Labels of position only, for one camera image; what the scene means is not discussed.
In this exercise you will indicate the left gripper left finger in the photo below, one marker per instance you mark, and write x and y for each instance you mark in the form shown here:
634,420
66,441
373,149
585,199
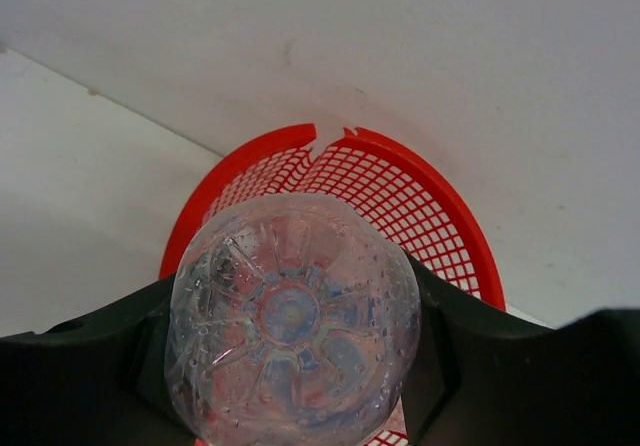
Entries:
97,379

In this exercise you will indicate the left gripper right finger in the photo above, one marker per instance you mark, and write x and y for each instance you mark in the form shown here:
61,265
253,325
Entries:
484,377

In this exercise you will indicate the red mesh plastic bin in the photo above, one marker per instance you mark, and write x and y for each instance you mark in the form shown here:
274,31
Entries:
392,188

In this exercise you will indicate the blue-label plastic bottle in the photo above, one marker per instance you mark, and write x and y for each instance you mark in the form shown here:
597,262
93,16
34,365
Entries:
293,321

